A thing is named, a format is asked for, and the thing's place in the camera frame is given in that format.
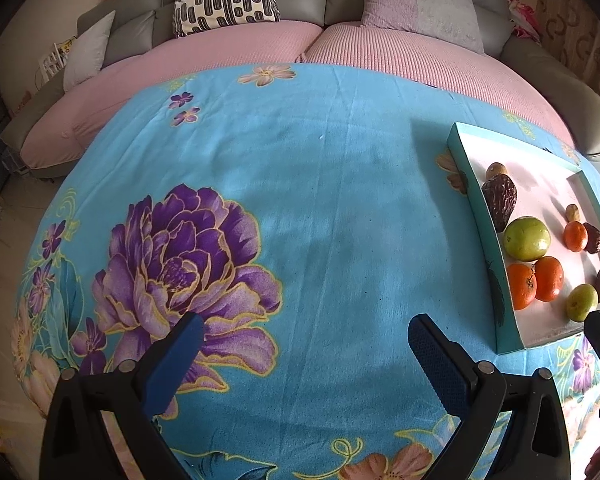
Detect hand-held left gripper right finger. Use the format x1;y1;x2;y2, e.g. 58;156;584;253
407;313;573;480

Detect pink seat cover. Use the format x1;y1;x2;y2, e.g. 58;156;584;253
20;20;323;171
302;22;581;153

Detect large dried red date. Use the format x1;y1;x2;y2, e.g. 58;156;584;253
481;174;518;233

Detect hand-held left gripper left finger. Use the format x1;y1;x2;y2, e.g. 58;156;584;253
39;311;206;480

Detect blue floral blanket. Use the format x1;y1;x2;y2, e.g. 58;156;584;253
12;62;600;480

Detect white rack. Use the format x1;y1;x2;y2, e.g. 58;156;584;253
39;40;76;86

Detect pink floral cloth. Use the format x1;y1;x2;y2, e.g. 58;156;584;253
507;0;543;41

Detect light grey pillow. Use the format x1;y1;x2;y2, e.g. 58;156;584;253
62;10;117;93

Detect purple grey pillow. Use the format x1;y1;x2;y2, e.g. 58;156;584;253
359;0;486;56

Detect large green guava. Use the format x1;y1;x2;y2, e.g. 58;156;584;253
565;283;600;323

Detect orange tangerine with stem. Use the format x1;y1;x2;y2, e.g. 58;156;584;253
506;262;537;311

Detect teal shallow box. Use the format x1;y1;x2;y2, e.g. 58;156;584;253
447;121;600;356

